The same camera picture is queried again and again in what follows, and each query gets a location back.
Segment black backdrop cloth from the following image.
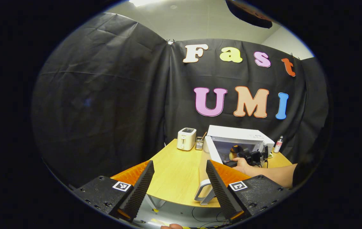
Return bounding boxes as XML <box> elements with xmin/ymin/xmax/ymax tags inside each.
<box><xmin>31</xmin><ymin>12</ymin><xmax>329</xmax><ymax>191</ymax></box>

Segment black cable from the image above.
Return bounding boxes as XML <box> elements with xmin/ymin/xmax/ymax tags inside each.
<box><xmin>190</xmin><ymin>207</ymin><xmax>230</xmax><ymax>228</ymax></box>

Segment dark rounded object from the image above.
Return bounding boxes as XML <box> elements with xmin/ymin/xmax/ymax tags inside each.
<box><xmin>225</xmin><ymin>0</ymin><xmax>274</xmax><ymax>29</ymax></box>

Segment dark wire utensil holder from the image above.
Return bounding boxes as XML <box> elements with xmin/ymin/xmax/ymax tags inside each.
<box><xmin>195</xmin><ymin>132</ymin><xmax>207</xmax><ymax>150</ymax></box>

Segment cream toaster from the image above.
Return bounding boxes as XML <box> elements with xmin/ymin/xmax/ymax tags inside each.
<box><xmin>177</xmin><ymin>128</ymin><xmax>197</xmax><ymax>151</ymax></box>

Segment ceiling light panel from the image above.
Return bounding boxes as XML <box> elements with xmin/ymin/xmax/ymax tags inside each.
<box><xmin>128</xmin><ymin>0</ymin><xmax>169</xmax><ymax>7</ymax></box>

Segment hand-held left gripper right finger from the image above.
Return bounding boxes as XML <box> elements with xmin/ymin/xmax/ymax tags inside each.
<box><xmin>206</xmin><ymin>159</ymin><xmax>293</xmax><ymax>223</ymax></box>

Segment small clear bottle pink label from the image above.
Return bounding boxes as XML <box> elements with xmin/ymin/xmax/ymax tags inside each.
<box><xmin>273</xmin><ymin>136</ymin><xmax>284</xmax><ymax>153</ymax></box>

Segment white microwave oven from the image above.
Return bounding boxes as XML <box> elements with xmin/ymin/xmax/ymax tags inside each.
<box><xmin>194</xmin><ymin>125</ymin><xmax>275</xmax><ymax>205</ymax></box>

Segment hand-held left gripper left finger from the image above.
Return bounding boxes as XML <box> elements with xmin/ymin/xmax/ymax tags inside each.
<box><xmin>69</xmin><ymin>160</ymin><xmax>155</xmax><ymax>223</ymax></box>

